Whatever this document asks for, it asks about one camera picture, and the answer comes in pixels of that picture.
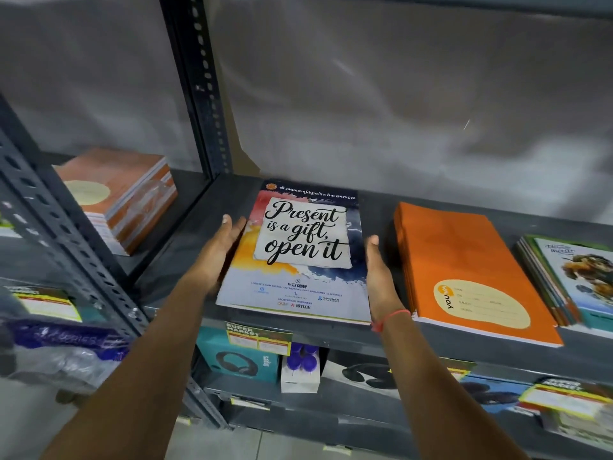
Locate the animal cover notebook stack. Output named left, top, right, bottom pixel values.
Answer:
left=515, top=234, right=613, bottom=340

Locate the clear plastic packet purple print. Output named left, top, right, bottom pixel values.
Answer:
left=0, top=316, right=132, bottom=393

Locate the person's right hand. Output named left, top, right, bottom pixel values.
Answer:
left=365, top=234, right=412, bottom=325

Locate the white box with purple balls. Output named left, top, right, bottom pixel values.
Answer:
left=280, top=343, right=322, bottom=394

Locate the person's left forearm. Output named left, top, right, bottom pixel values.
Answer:
left=41, top=270, right=226, bottom=460

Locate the white headphone box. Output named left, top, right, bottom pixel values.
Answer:
left=322, top=349, right=403, bottom=400

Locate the yellow green shelf price label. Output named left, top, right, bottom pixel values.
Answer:
left=7, top=286, right=83, bottom=322
left=519, top=377, right=613, bottom=419
left=438, top=357, right=476, bottom=382
left=225, top=322, right=293, bottom=356

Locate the brown orange notebook stack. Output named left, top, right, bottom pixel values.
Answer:
left=53, top=147, right=179, bottom=257

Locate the person's right forearm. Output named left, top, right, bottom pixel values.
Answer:
left=378, top=311, right=530, bottom=460

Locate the red wrist band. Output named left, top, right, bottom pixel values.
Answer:
left=371, top=309, right=412, bottom=333

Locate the person's left hand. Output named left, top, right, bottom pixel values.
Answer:
left=184, top=214, right=247, bottom=297

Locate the teal headphone box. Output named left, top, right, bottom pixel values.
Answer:
left=196, top=326, right=281, bottom=384

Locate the blue headphone box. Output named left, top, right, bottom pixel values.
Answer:
left=460, top=374, right=532, bottom=415

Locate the colourful quote cover notebook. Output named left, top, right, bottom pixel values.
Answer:
left=216, top=179, right=372, bottom=326

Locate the grey metal shelving rack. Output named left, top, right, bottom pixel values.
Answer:
left=0, top=0, right=613, bottom=460

